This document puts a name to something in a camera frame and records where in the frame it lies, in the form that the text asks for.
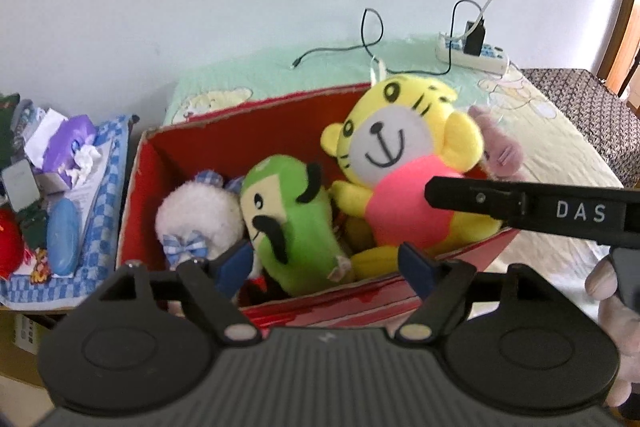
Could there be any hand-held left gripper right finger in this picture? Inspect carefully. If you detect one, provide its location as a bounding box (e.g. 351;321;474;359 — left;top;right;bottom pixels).
396;242;568;349

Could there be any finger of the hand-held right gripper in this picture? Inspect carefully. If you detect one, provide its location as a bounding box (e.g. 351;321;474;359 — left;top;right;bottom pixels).
424;176;640;250

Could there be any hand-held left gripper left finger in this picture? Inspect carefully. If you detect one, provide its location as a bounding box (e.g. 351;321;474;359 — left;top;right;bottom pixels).
97;239;260;349

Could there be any pink plush rabbit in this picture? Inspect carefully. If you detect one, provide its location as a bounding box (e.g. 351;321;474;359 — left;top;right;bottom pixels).
467;104;526;182

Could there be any white plush bunny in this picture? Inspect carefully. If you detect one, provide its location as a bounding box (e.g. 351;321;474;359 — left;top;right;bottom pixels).
154;171;261;270

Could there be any yellow plush tiger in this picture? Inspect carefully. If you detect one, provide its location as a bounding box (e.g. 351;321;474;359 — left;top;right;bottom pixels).
320;56;503;280

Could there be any green plush toy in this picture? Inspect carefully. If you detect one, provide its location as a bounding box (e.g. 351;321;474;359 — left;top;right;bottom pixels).
239;154;356;297

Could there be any red cardboard box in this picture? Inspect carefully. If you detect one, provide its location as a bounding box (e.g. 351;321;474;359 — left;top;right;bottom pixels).
116;82;521;340

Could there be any person's right hand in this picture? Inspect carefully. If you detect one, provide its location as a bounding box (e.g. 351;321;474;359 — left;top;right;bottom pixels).
584;257;640;408

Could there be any brown patterned cover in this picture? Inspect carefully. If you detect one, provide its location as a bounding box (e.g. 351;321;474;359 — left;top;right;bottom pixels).
520;68;640;188

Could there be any white power strip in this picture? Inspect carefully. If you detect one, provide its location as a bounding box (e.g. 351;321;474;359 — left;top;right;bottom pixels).
435;32;508;74

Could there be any black charger plug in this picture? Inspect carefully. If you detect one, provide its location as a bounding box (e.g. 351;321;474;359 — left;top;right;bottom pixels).
464;19;486;56

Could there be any blue checked cloth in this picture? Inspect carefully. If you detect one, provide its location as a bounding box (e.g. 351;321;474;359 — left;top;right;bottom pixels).
0;114;132;310

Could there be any blue glasses case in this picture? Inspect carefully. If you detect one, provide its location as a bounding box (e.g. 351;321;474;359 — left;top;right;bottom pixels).
46;198;81;275

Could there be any purple tissue pack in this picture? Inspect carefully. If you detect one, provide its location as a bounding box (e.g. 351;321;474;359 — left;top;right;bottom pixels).
42;116;103;188

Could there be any brown cardboard carton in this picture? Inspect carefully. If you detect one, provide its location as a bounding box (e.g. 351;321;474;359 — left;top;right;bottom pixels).
0;307;56;388

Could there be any red plush item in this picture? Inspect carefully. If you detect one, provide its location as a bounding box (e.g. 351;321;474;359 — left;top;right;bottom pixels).
0;209;26;280

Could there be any dark green cloth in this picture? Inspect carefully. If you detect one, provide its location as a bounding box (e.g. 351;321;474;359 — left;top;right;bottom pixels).
0;93;21;168

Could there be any black charging cable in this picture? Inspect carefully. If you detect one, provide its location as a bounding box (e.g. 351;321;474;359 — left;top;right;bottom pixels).
292;0;485;78

